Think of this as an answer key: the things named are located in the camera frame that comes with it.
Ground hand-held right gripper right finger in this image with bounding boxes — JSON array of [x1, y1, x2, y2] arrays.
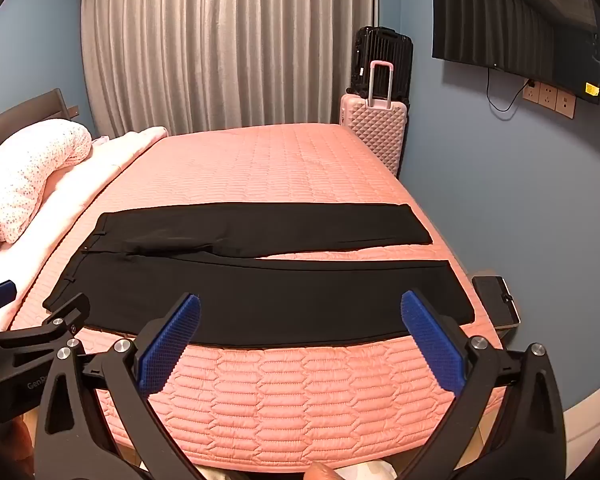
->
[[400, 289, 567, 480]]

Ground wall-mounted television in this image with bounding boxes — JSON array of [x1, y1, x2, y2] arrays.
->
[[431, 0, 600, 106]]

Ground grey pleated curtain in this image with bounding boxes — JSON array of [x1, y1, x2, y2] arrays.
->
[[80, 0, 381, 138]]

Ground pink quilted suitcase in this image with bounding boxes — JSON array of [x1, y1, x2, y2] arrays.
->
[[340, 60, 411, 178]]

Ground black suitcase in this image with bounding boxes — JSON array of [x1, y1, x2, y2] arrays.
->
[[351, 26, 414, 103]]

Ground pink floral pillow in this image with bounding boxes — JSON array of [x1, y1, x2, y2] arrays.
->
[[0, 119, 93, 245]]

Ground bed with pink quilted cover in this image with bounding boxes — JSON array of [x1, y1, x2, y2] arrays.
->
[[10, 122, 511, 473]]

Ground pale pink blanket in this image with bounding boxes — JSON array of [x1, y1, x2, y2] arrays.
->
[[0, 126, 170, 331]]

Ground black pants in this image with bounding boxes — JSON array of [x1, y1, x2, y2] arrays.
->
[[42, 202, 476, 348]]

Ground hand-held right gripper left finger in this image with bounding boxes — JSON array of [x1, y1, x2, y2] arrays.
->
[[34, 292, 202, 480]]

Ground black power cable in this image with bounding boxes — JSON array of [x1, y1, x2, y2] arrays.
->
[[486, 66, 536, 112]]

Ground grey headboard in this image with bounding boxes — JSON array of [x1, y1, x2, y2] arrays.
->
[[0, 88, 71, 166]]

